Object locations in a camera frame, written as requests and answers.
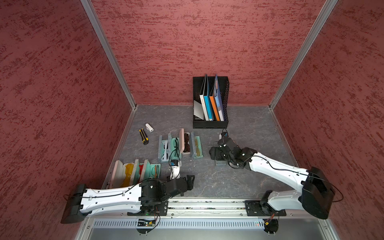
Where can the teal book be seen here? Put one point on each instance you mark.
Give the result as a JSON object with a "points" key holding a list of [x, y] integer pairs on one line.
{"points": [[207, 99]]}

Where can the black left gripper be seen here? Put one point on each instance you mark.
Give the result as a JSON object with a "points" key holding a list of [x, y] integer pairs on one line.
{"points": [[189, 182]]}

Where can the perforated vent strip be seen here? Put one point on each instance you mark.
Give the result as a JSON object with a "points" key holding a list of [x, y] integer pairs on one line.
{"points": [[222, 224]]}

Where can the grey case blue glasses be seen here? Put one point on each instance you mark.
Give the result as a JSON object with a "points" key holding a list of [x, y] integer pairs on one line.
{"points": [[220, 163]]}

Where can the black mesh file holder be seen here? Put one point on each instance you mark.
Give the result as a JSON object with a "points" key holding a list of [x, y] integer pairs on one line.
{"points": [[224, 89]]}

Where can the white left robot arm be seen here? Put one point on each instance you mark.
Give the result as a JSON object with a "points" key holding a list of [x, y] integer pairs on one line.
{"points": [[149, 197]]}

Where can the pink case dark sunglasses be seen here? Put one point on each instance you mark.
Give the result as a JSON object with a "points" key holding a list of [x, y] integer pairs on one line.
{"points": [[184, 140]]}

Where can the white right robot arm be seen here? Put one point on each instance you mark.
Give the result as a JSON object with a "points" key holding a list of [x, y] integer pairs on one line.
{"points": [[311, 190]]}

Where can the aluminium corner post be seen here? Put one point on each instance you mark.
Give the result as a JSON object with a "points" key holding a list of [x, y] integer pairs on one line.
{"points": [[318, 24], [92, 16]]}

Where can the pink case yellow glasses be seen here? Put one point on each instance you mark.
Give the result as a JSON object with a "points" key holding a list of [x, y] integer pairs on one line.
{"points": [[122, 174]]}

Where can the small white cylinder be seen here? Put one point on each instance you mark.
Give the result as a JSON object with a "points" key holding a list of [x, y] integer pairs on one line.
{"points": [[149, 127]]}

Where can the white grey book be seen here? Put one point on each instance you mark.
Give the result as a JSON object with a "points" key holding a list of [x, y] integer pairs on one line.
{"points": [[199, 90]]}

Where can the blue folder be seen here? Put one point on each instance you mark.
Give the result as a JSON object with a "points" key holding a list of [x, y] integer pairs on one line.
{"points": [[218, 100]]}

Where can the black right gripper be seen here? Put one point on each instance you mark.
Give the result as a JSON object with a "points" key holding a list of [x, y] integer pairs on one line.
{"points": [[217, 150]]}

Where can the aluminium left corner post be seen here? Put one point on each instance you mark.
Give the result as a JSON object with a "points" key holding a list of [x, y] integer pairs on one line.
{"points": [[92, 16]]}

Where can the grey case white glasses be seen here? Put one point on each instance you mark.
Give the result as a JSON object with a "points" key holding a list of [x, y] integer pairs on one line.
{"points": [[164, 150]]}

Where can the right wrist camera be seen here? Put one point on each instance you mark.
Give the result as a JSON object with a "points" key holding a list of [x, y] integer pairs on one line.
{"points": [[223, 134]]}

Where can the aluminium right corner post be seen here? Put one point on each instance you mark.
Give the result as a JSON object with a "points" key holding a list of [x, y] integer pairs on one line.
{"points": [[318, 24]]}

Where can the orange book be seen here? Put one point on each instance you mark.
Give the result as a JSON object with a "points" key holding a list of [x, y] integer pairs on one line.
{"points": [[214, 105]]}

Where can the green case black glasses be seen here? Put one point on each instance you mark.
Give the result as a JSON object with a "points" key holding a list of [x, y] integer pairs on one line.
{"points": [[173, 150]]}

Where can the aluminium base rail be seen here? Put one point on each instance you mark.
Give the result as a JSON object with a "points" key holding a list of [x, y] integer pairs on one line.
{"points": [[207, 208]]}

